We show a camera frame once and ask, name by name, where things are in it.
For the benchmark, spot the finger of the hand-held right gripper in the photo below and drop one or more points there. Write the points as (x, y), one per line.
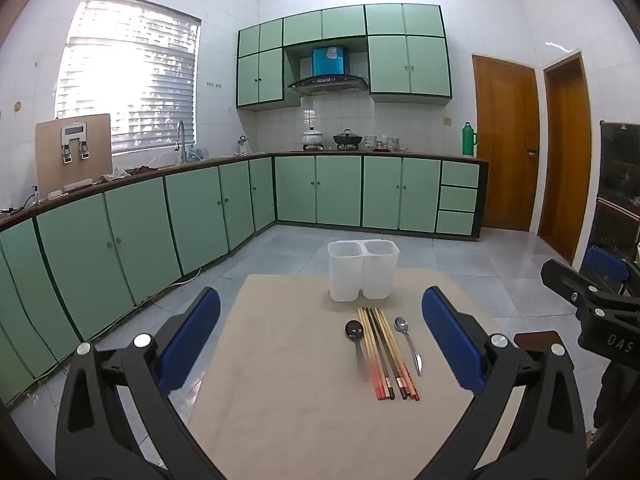
(606, 266)
(567, 280)

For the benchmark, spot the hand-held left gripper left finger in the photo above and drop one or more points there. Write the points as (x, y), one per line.
(192, 335)

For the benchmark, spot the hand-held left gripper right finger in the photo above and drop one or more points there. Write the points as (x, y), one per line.
(452, 340)

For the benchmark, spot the silver metal spoon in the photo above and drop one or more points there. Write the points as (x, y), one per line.
(402, 325)

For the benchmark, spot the bundle of mixed chopsticks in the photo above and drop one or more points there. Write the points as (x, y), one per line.
(387, 355)

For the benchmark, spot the black spoon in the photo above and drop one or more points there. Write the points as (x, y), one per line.
(354, 331)

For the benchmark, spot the white two-compartment utensil holder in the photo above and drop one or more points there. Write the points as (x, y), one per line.
(362, 270)

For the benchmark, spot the dark glass-front cabinet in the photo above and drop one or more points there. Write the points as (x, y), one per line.
(617, 185)

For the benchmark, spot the green lower kitchen cabinets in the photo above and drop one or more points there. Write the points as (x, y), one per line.
(140, 245)

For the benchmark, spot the green kitchen cabinets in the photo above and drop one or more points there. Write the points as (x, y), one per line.
(390, 65)
(140, 245)

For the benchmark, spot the plain wooden door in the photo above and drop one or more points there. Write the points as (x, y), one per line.
(562, 160)

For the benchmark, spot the green thermos bottle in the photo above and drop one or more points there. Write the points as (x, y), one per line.
(468, 140)

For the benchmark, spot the crumpled cloth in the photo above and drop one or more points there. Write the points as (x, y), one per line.
(120, 175)

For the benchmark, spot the metal kitchen faucet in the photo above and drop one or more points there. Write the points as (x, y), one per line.
(181, 140)

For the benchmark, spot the small metal kettle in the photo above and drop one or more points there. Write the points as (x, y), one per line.
(243, 145)

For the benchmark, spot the row of jars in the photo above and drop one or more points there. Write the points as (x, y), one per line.
(385, 143)

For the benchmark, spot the black wok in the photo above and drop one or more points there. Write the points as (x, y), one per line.
(346, 137)

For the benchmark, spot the white cooking pot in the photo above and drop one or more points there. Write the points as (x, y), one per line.
(313, 137)

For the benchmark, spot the window with white blinds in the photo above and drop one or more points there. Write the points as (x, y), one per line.
(130, 75)

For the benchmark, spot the green upper kitchen cabinets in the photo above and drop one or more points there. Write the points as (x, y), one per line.
(390, 65)

